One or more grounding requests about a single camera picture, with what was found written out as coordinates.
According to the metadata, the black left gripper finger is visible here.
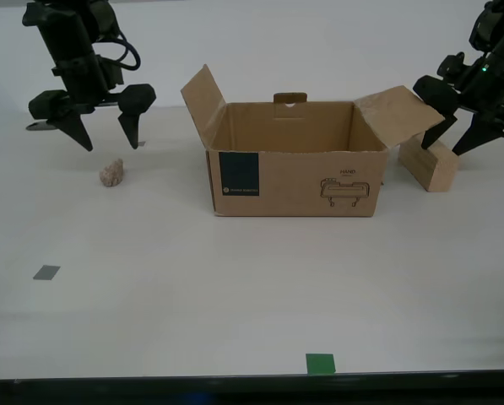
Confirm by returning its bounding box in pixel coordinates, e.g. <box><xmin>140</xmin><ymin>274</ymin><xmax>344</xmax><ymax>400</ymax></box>
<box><xmin>27</xmin><ymin>89</ymin><xmax>95</xmax><ymax>154</ymax></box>
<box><xmin>117</xmin><ymin>83</ymin><xmax>158</xmax><ymax>150</ymax></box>

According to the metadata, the brown cardboard box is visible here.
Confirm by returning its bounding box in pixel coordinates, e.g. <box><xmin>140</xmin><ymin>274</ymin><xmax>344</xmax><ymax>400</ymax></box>
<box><xmin>180</xmin><ymin>63</ymin><xmax>447</xmax><ymax>219</ymax></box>

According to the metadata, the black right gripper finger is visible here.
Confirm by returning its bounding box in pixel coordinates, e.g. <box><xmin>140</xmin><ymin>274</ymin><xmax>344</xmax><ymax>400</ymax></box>
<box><xmin>450</xmin><ymin>111</ymin><xmax>504</xmax><ymax>158</ymax></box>
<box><xmin>412</xmin><ymin>74</ymin><xmax>459</xmax><ymax>150</ymax></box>

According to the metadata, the green tape square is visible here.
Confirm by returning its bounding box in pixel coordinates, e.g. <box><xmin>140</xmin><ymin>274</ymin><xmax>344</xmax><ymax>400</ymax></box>
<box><xmin>305</xmin><ymin>353</ymin><xmax>338</xmax><ymax>376</ymax></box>

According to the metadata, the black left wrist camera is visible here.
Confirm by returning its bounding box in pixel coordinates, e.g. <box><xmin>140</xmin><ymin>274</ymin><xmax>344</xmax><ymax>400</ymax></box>
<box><xmin>91</xmin><ymin>53</ymin><xmax>125</xmax><ymax>91</ymax></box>

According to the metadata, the light wooden block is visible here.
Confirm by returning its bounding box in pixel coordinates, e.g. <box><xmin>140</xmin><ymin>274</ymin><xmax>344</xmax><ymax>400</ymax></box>
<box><xmin>398</xmin><ymin>136</ymin><xmax>459</xmax><ymax>194</ymax></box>

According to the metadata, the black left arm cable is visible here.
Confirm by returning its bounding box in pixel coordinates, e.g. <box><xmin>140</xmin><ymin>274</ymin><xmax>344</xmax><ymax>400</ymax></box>
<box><xmin>106</xmin><ymin>32</ymin><xmax>142</xmax><ymax>71</ymax></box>

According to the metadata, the speckled pink granite rock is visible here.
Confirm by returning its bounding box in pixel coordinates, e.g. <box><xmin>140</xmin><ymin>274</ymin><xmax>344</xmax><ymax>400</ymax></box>
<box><xmin>98</xmin><ymin>157</ymin><xmax>126</xmax><ymax>188</ymax></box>

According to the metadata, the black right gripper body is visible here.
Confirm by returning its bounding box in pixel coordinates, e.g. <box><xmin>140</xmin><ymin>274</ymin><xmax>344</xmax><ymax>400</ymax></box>
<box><xmin>436</xmin><ymin>28</ymin><xmax>504</xmax><ymax>138</ymax></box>

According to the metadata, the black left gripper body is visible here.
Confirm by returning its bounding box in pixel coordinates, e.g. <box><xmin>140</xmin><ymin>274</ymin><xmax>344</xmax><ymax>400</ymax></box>
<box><xmin>39</xmin><ymin>16</ymin><xmax>111</xmax><ymax>116</ymax></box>

